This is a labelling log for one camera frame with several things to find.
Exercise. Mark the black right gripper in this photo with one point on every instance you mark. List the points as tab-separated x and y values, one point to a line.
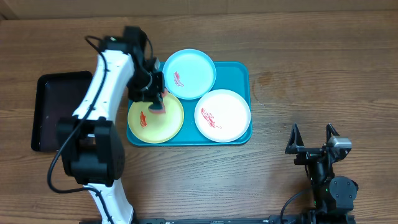
296	147

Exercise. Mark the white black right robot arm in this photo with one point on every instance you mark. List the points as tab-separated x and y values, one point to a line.
333	195

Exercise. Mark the yellow plate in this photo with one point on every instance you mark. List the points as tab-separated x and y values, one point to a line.
156	128

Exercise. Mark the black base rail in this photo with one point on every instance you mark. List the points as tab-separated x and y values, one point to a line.
273	219

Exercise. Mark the pink green scrub sponge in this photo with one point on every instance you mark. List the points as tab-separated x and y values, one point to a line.
158	106

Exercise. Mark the light blue plate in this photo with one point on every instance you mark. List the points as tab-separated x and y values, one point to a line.
189	74

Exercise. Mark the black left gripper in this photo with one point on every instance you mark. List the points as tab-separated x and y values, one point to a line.
153	97

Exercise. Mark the teal plastic serving tray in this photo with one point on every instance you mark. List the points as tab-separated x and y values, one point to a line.
232	76

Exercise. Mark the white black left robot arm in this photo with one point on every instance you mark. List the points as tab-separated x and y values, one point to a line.
90	147

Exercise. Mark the black rectangular water tray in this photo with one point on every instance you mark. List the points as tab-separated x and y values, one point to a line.
57	96

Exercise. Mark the white plate with red stain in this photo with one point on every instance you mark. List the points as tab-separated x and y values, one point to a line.
222	115

